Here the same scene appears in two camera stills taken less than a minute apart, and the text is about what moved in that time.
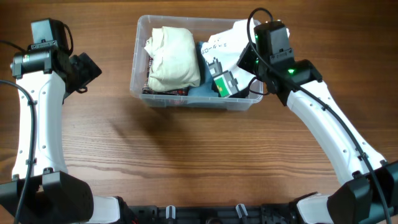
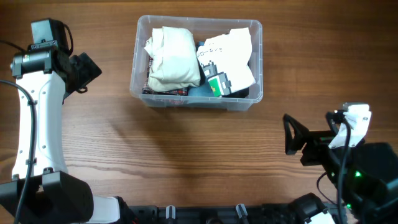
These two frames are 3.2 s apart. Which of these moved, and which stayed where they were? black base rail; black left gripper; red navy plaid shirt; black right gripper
Moved: black right gripper
Stayed: black left gripper; red navy plaid shirt; black base rail
